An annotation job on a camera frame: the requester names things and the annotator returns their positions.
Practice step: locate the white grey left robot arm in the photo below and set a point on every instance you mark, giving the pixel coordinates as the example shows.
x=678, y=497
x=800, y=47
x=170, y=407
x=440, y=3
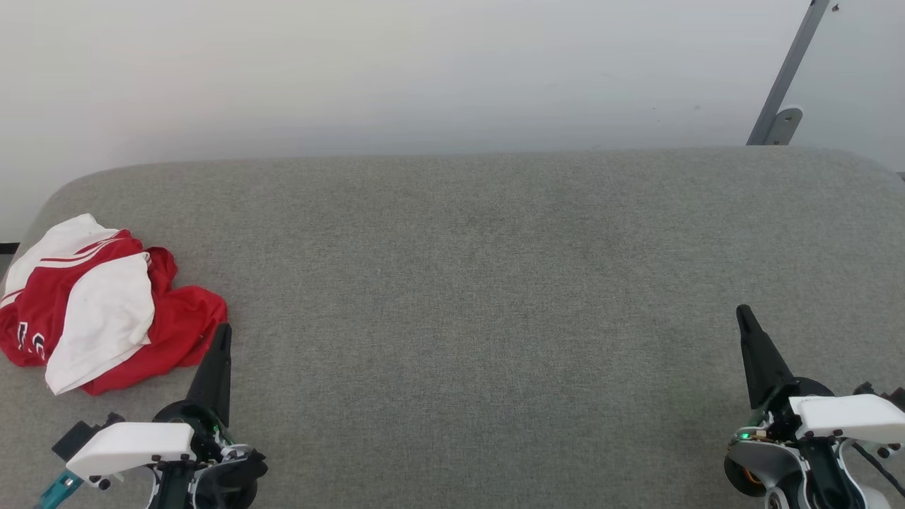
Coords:
x=173, y=495

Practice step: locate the grey metal bar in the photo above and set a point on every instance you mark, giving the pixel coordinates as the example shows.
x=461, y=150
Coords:
x=792, y=63

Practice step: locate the grey fabric sofa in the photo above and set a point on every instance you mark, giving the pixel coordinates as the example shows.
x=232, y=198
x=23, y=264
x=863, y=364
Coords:
x=452, y=283

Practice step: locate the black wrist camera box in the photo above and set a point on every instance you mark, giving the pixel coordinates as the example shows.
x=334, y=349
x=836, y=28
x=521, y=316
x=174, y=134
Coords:
x=74, y=438
x=894, y=397

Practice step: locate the red and white shirt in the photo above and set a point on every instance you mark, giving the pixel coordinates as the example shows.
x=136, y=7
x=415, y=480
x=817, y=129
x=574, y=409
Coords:
x=184, y=325

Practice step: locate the grey metal bracket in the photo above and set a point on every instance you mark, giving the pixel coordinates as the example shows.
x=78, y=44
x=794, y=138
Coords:
x=786, y=124

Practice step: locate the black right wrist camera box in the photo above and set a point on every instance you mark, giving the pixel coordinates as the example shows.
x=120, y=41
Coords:
x=894, y=397

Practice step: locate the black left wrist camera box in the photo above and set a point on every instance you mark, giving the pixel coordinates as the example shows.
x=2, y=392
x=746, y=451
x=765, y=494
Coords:
x=74, y=438

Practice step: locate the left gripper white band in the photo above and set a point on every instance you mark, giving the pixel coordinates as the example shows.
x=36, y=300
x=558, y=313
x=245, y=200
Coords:
x=134, y=445

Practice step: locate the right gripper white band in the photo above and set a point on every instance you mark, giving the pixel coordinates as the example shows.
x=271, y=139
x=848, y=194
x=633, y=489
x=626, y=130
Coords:
x=848, y=417

